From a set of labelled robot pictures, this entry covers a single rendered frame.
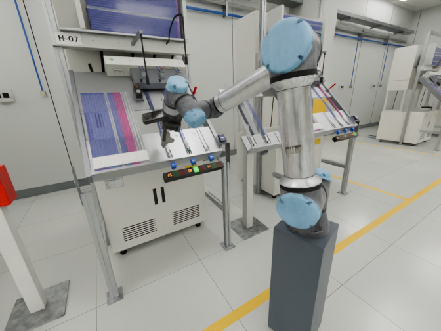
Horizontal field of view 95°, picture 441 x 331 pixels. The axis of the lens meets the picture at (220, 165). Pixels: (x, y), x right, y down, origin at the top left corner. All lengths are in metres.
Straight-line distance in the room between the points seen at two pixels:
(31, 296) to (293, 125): 1.45
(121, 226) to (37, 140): 1.81
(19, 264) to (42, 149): 1.84
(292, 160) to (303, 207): 0.13
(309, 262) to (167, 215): 1.04
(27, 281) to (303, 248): 1.29
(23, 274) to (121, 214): 0.50
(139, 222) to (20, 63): 2.13
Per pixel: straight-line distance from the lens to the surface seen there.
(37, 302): 1.56
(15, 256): 1.40
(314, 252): 0.80
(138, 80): 1.39
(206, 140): 1.22
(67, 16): 1.70
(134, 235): 1.58
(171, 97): 0.80
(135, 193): 1.43
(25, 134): 3.06
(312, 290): 0.91
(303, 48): 0.53
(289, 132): 0.56
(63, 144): 3.03
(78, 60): 1.65
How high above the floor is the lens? 1.03
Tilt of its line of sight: 19 degrees down
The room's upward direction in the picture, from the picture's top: 2 degrees counter-clockwise
